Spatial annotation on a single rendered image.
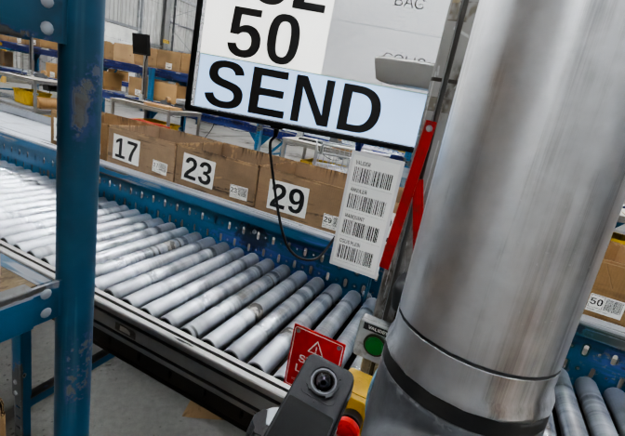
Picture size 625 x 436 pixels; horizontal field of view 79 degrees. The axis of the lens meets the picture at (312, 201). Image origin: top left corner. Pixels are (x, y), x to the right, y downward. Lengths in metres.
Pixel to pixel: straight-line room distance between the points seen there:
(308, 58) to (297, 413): 0.55
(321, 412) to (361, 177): 0.38
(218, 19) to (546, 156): 0.65
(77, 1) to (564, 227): 0.30
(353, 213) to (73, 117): 0.44
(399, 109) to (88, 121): 0.52
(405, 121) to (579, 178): 0.54
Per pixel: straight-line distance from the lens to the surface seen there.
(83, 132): 0.31
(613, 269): 1.27
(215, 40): 0.75
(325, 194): 1.30
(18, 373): 1.57
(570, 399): 1.17
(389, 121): 0.70
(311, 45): 0.71
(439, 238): 0.20
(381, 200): 0.61
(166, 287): 1.16
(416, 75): 0.70
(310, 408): 0.34
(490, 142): 0.18
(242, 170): 1.45
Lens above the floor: 1.31
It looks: 14 degrees down
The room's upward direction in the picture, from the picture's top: 11 degrees clockwise
